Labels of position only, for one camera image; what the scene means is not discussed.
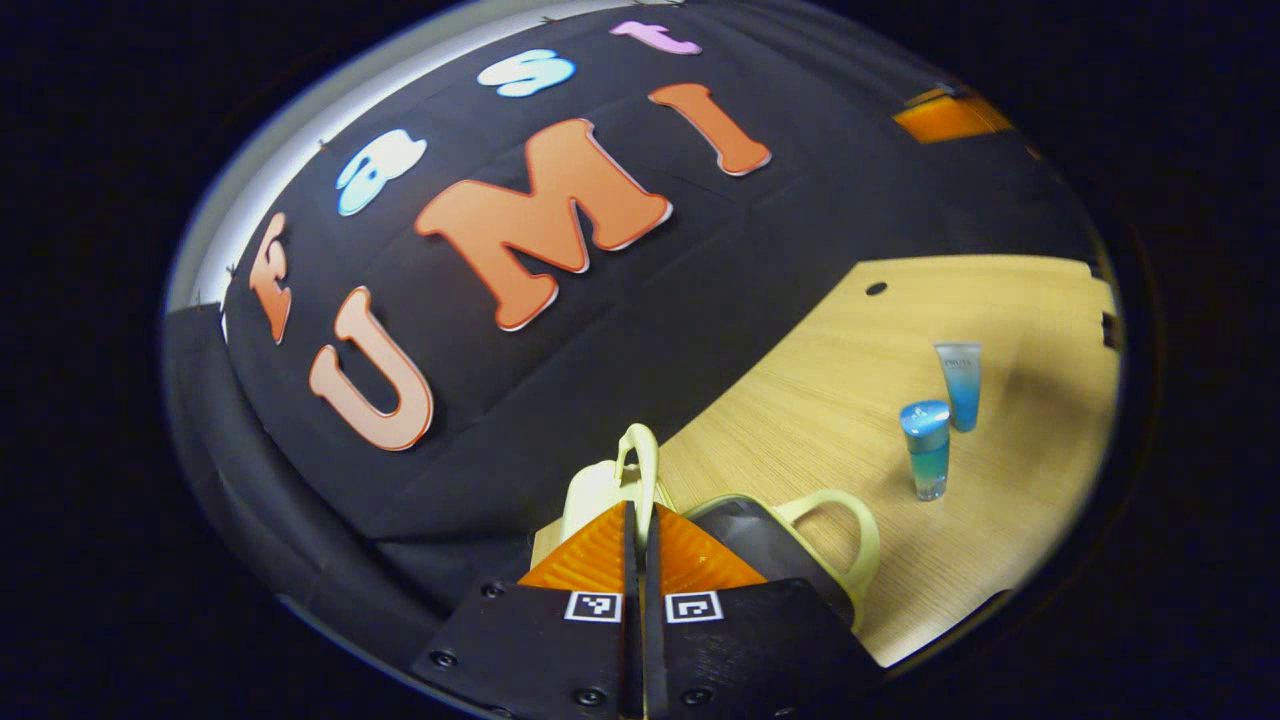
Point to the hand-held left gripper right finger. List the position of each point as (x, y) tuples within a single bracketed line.
[(740, 650)]

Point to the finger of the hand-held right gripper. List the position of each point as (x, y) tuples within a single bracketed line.
[(950, 120)]

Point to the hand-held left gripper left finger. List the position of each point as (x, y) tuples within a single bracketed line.
[(560, 650)]

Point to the blue and white cream tube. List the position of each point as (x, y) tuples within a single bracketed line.
[(961, 385)]

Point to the blue skin care bottle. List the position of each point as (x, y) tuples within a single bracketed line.
[(926, 450)]

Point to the black backdrop cloth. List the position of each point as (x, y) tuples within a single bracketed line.
[(600, 380)]

